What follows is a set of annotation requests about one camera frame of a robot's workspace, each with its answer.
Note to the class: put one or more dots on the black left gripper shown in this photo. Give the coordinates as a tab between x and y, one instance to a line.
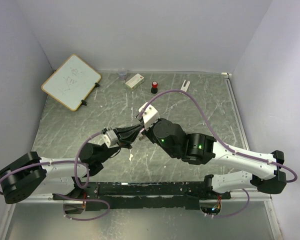
126	139

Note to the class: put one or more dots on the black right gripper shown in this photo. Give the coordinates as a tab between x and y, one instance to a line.
147	132

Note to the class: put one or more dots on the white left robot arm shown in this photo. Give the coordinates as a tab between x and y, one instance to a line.
31	174

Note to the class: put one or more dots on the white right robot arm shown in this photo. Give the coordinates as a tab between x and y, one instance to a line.
201	149

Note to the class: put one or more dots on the red black stamp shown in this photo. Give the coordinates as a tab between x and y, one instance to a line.
154	87

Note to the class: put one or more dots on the white plastic clip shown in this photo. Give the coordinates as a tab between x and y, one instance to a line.
185	85

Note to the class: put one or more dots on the white cardboard box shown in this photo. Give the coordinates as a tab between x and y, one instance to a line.
135	81

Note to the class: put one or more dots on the clear plastic cup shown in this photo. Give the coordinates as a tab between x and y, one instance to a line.
122	73

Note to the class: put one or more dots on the wood framed whiteboard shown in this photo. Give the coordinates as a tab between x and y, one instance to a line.
72	82

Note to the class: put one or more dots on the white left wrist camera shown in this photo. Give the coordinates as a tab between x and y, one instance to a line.
109	137

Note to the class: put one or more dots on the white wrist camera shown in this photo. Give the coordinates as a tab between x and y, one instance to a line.
109	137
150	117

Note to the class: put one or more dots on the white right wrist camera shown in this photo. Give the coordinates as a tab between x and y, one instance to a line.
150	117

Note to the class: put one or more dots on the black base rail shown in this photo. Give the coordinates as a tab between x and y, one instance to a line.
139	195

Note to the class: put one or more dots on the white corner bracket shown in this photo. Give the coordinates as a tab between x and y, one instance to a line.
226	74

